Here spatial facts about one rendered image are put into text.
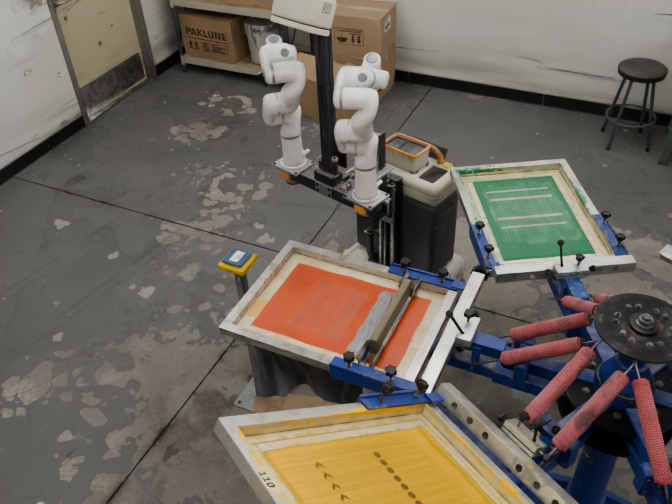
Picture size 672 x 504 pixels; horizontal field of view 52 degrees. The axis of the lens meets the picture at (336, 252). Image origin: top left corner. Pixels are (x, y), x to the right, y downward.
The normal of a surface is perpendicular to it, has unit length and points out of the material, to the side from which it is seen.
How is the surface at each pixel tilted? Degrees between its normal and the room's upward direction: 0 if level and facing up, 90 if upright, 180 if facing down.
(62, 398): 0
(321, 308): 0
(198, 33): 90
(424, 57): 90
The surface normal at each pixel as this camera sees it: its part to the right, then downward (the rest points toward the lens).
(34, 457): -0.04, -0.77
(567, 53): -0.43, 0.59
